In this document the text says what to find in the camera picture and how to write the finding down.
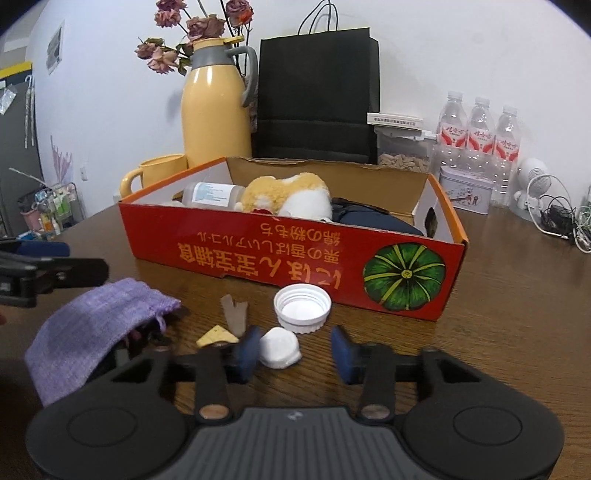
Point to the purple plant wall decal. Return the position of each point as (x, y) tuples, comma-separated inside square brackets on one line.
[(62, 161)]

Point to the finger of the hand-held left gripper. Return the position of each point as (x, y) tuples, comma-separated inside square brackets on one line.
[(78, 272), (44, 249)]

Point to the grey printed tin box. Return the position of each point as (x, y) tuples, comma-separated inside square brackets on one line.
[(464, 194)]

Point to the storage cart with bottles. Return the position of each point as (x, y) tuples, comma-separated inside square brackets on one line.
[(51, 212)]

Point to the tan and white plush toy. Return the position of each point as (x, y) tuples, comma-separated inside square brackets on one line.
[(277, 191)]

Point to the cardboard box red sides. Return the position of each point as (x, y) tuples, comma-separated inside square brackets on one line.
[(295, 258)]

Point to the wall poster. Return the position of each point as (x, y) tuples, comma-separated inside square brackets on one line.
[(55, 48)]

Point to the dried pink flowers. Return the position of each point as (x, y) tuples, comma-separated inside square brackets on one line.
[(203, 25)]

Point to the brown cardboard scrap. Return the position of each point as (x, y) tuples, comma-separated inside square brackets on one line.
[(235, 318)]

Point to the small white round pad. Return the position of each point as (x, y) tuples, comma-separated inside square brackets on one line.
[(279, 348)]

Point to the hanging striped umbrella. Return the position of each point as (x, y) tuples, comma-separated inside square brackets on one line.
[(30, 110)]

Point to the yellow mug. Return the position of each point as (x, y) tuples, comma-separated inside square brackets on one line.
[(161, 173)]

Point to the yellow cheese-shaped piece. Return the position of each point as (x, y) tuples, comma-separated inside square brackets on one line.
[(214, 334)]

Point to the white bottle cap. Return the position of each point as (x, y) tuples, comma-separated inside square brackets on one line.
[(302, 318)]

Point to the dark navy cloth bag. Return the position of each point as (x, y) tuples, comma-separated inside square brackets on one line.
[(369, 219)]

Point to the black paper bag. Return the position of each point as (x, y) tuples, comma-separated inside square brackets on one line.
[(318, 92)]

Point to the white wall socket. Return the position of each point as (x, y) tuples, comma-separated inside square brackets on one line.
[(84, 173)]

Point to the purple woven pouch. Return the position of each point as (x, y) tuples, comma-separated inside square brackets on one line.
[(92, 323)]

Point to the dark cabinet yellow stripe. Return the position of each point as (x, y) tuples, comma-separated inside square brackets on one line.
[(16, 175)]

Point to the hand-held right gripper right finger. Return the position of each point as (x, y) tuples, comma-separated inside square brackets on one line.
[(344, 355)]

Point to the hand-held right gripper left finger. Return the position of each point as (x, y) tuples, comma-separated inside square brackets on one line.
[(247, 353)]

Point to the translucent bottle white label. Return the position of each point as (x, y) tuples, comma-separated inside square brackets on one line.
[(212, 194)]

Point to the white book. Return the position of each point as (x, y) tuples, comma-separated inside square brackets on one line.
[(395, 118)]

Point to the white robot figure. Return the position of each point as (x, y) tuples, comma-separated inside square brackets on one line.
[(533, 170)]

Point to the clear container of seeds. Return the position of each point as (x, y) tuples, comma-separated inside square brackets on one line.
[(401, 147)]

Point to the black power adapter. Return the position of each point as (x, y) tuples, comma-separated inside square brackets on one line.
[(558, 217)]

